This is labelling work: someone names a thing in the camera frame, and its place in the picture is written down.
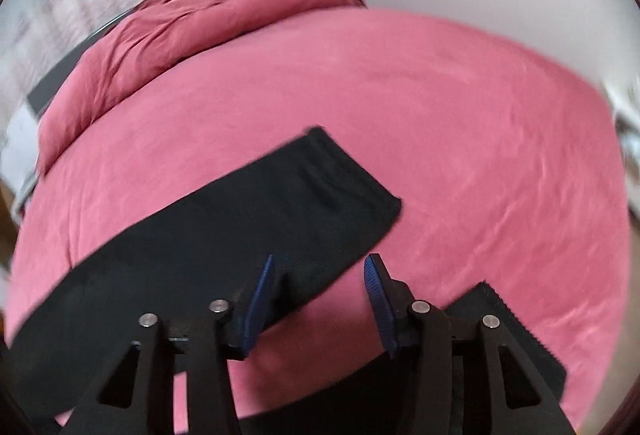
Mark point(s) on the red rumpled duvet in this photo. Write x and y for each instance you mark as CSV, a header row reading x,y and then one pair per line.
x,y
152,39

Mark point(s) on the black embroidered pants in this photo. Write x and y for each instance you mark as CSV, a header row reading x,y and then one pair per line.
x,y
318,366

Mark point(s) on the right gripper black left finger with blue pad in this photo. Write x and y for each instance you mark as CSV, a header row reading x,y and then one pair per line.
x,y
136,394

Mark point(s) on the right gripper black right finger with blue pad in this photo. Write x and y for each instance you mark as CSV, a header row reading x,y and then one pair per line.
x,y
456,376

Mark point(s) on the pink bed sheet mattress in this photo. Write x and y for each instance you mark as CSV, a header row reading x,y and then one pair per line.
x,y
506,164

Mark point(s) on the white low shelf unit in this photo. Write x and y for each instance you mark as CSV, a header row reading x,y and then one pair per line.
x,y
624,103

